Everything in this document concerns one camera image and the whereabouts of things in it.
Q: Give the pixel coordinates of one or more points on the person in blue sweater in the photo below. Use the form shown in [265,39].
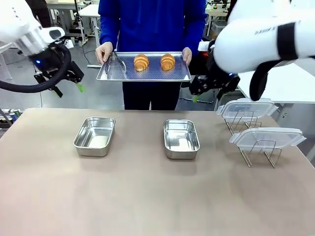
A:
[152,27]

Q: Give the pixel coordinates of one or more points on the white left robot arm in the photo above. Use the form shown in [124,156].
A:
[14,22]

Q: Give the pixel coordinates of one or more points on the large white side table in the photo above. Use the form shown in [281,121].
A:
[283,83]

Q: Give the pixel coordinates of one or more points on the person's right hand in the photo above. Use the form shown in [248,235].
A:
[104,52]

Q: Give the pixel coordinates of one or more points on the rectangular stainless steel container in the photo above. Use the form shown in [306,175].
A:
[94,137]
[180,140]

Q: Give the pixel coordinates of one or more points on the box of drink cans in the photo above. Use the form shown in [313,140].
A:
[9,118]

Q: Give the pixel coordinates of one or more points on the white background desk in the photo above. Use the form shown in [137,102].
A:
[87,14]

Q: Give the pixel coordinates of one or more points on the person's right forearm blue sleeve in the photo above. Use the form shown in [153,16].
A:
[108,29]

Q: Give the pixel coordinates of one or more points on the background person in dark clothes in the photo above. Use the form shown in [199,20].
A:
[41,12]

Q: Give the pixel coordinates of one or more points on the golden brown croissant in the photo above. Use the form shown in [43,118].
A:
[141,62]
[167,62]

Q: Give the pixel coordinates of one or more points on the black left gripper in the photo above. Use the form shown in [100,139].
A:
[53,61]

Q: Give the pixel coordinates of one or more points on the clear plastic clip lid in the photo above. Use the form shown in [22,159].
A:
[268,138]
[246,108]

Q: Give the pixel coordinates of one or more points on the person's left hand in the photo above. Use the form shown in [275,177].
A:
[187,56]

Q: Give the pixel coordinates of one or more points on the small white side table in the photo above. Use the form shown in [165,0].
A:
[5,61]

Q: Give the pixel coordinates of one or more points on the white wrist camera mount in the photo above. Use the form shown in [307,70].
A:
[205,46]

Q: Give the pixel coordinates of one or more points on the silver metal tongs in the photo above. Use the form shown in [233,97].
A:
[117,65]

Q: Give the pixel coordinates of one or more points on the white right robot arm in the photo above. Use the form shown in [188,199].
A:
[246,44]

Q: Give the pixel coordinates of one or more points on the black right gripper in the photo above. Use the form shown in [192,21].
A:
[221,78]

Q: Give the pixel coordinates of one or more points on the person's left forearm blue sleeve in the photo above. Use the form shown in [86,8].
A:
[195,32]

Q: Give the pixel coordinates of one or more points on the silver metal baking tray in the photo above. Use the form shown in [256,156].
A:
[152,73]

